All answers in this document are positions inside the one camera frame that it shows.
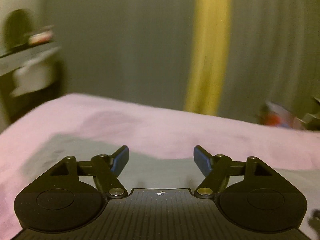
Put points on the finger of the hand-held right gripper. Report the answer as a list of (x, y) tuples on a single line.
[(312, 121)]

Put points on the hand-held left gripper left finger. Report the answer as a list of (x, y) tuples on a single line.
[(121, 158)]

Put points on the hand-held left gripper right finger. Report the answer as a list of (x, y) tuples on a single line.
[(200, 159)]

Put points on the grey pants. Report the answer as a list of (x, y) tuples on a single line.
[(152, 171)]

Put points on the colourful packet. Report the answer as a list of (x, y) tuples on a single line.
[(276, 116)]

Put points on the pink blanket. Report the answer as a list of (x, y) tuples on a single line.
[(150, 122)]

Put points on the yellow curtain panel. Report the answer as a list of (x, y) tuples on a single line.
[(211, 50)]

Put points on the grey curtain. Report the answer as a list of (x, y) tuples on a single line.
[(125, 42)]

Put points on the white cloth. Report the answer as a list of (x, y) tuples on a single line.
[(35, 76)]

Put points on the dark shelf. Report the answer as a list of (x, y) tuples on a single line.
[(27, 56)]

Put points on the small pink white object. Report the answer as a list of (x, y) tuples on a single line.
[(41, 36)]

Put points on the round dark fan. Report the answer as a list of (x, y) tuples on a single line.
[(17, 30)]

